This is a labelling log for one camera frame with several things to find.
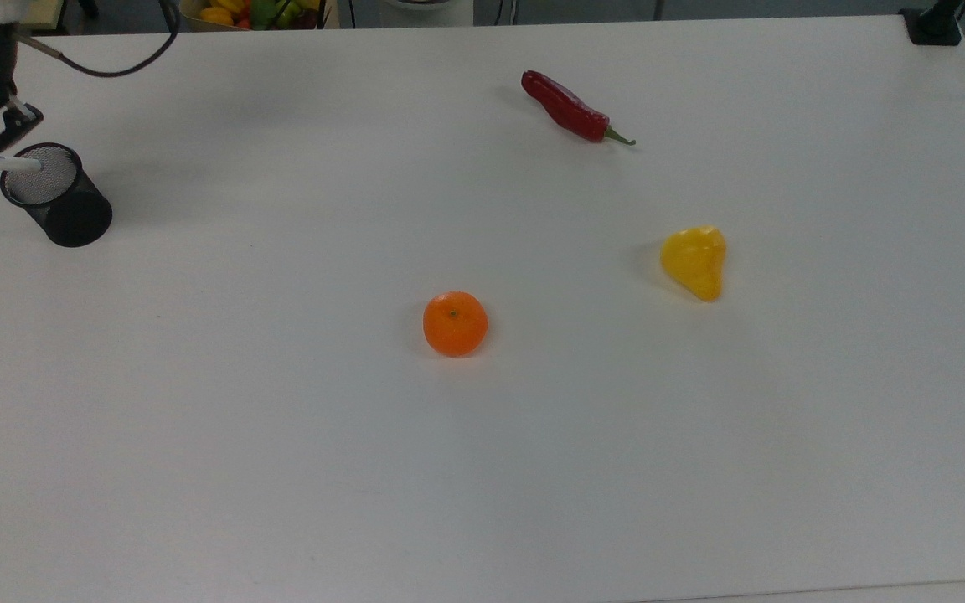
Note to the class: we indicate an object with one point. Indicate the blue white marker pen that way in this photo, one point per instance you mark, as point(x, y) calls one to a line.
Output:
point(20, 164)

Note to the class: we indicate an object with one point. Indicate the black mesh pen cup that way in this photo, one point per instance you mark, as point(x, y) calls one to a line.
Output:
point(68, 205)

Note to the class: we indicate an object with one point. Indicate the beige wooden table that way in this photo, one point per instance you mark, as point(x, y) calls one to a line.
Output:
point(47, 10)

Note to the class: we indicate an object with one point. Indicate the basket of toy fruit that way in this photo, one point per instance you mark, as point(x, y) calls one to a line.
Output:
point(256, 12)

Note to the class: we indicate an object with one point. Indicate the orange mandarin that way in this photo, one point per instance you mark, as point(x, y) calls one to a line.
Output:
point(456, 324)

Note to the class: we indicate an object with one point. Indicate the red chili pepper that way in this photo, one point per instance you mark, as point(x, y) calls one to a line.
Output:
point(566, 109)

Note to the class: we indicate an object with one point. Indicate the yellow bell pepper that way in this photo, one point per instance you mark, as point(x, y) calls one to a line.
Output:
point(696, 261)

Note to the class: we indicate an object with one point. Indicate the black stand base clamp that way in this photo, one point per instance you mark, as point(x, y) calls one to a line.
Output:
point(935, 27)

